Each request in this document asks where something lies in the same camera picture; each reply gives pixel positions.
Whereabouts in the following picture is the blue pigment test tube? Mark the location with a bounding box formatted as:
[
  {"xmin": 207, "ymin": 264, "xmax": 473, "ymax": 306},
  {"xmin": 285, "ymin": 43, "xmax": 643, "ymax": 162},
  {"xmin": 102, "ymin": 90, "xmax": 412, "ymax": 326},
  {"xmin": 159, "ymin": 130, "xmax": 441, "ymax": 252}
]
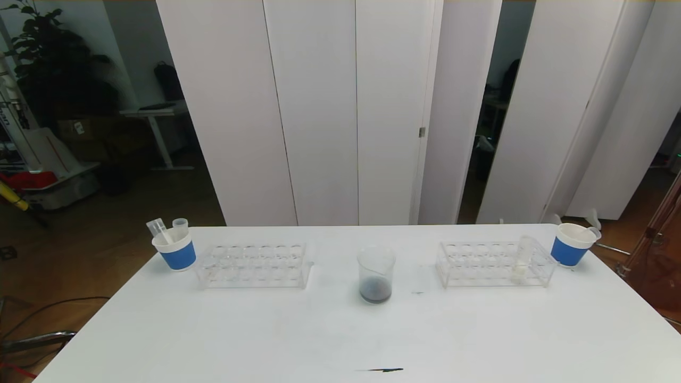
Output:
[{"xmin": 146, "ymin": 218, "xmax": 174, "ymax": 244}]

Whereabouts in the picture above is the clear glass beaker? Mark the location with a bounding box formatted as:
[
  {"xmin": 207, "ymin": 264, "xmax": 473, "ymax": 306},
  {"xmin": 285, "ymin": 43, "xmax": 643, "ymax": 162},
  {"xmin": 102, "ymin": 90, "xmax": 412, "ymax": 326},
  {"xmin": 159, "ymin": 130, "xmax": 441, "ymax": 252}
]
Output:
[{"xmin": 356, "ymin": 245, "xmax": 397, "ymax": 305}]

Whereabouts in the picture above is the clear acrylic test tube rack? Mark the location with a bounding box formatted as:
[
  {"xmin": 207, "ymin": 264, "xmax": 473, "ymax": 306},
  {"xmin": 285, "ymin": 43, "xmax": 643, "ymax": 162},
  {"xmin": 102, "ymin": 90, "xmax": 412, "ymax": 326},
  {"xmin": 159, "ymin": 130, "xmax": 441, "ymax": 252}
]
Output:
[
  {"xmin": 195, "ymin": 240, "xmax": 314, "ymax": 289},
  {"xmin": 435, "ymin": 239, "xmax": 558, "ymax": 288}
]

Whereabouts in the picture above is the pale yellow pigment test tube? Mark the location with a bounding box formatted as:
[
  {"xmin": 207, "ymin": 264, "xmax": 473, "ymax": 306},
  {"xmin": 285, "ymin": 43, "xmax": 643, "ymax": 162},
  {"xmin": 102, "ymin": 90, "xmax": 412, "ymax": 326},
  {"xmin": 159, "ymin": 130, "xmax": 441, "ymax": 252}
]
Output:
[{"xmin": 512, "ymin": 235, "xmax": 538, "ymax": 281}]

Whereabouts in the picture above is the white folding partition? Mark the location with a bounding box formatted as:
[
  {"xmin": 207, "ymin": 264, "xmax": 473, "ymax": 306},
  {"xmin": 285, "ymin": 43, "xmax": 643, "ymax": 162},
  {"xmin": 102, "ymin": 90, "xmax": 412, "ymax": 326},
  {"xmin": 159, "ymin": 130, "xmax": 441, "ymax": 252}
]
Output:
[
  {"xmin": 156, "ymin": 0, "xmax": 502, "ymax": 226},
  {"xmin": 476, "ymin": 0, "xmax": 681, "ymax": 230}
]

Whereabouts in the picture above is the white blue paper cup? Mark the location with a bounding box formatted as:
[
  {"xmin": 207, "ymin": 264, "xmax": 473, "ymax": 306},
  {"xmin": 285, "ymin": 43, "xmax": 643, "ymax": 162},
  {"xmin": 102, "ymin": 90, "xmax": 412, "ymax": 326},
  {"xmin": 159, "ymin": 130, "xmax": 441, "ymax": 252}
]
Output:
[
  {"xmin": 550, "ymin": 222, "xmax": 597, "ymax": 267},
  {"xmin": 152, "ymin": 229, "xmax": 197, "ymax": 272}
]

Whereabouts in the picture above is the white office desk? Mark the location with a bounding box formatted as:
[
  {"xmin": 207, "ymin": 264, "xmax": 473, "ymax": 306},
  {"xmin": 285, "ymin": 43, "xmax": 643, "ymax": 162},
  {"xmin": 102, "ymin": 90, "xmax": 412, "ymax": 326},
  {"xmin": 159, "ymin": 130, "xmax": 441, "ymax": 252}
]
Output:
[{"xmin": 119, "ymin": 100, "xmax": 195, "ymax": 171}]

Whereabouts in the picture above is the black backpack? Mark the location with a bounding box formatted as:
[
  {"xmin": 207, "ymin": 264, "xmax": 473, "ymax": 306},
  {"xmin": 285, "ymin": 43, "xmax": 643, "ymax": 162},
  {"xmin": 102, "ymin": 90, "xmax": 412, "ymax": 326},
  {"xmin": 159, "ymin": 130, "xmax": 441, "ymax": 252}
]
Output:
[{"xmin": 154, "ymin": 60, "xmax": 184, "ymax": 102}]

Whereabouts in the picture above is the brown cardboard box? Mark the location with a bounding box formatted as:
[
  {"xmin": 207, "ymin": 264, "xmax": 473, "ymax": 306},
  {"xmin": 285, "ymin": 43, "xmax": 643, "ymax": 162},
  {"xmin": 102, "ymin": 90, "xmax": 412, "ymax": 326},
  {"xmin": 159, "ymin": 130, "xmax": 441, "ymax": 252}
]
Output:
[{"xmin": 57, "ymin": 117, "xmax": 115, "ymax": 141}]

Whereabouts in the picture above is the white machine with column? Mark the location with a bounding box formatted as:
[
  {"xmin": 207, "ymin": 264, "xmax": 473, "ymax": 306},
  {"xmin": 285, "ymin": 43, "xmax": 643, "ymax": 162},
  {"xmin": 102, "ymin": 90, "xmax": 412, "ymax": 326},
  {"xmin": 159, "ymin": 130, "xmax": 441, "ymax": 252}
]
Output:
[{"xmin": 0, "ymin": 53, "xmax": 102, "ymax": 211}]

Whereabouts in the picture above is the red flat item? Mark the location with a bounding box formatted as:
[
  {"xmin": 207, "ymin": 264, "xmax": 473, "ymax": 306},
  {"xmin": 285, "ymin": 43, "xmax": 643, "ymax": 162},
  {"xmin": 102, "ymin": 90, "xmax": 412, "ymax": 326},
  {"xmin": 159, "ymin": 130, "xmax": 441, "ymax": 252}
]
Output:
[{"xmin": 0, "ymin": 170, "xmax": 58, "ymax": 190}]

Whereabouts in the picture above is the dark green potted plant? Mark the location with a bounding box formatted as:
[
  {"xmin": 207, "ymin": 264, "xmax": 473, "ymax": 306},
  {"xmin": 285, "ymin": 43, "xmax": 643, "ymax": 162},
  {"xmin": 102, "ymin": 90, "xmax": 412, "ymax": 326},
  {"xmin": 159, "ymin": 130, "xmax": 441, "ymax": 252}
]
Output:
[{"xmin": 2, "ymin": 0, "xmax": 120, "ymax": 128}]

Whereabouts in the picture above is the yellow black tool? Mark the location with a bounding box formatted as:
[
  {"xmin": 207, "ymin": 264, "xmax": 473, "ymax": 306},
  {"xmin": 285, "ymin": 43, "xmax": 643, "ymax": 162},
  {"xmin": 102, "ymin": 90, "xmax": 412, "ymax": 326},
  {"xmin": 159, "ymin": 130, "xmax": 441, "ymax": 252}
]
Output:
[{"xmin": 0, "ymin": 178, "xmax": 30, "ymax": 211}]

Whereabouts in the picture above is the grey metal floor leg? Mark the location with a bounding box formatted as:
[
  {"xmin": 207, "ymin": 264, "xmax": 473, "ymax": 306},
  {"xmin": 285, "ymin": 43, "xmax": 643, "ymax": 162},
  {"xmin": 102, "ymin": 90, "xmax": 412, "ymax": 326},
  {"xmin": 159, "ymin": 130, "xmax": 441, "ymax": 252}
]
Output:
[{"xmin": 0, "ymin": 330, "xmax": 78, "ymax": 352}]

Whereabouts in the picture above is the black floor cable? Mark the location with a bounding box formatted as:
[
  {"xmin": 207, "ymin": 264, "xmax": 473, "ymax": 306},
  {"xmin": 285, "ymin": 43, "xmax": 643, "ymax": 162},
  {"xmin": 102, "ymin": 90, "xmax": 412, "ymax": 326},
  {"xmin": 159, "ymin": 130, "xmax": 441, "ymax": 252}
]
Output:
[{"xmin": 0, "ymin": 295, "xmax": 111, "ymax": 341}]

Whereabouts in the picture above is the red cable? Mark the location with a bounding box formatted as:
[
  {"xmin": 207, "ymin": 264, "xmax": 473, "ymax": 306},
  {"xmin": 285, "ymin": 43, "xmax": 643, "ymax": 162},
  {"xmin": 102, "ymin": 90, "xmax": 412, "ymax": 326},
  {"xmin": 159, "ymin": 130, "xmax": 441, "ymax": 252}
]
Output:
[{"xmin": 0, "ymin": 362, "xmax": 38, "ymax": 378}]

